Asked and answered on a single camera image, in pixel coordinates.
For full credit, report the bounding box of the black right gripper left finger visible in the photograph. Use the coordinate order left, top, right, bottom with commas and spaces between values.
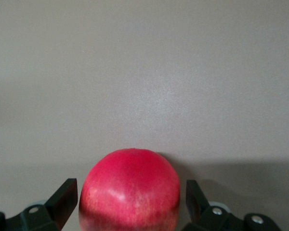
4, 178, 79, 231

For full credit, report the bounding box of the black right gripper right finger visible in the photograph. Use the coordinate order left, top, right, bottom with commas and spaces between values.
182, 179, 247, 231

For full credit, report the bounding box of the red round fruit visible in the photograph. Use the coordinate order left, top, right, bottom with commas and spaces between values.
78, 148, 182, 231

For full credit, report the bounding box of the brown table cloth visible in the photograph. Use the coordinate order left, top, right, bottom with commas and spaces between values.
0, 0, 289, 231

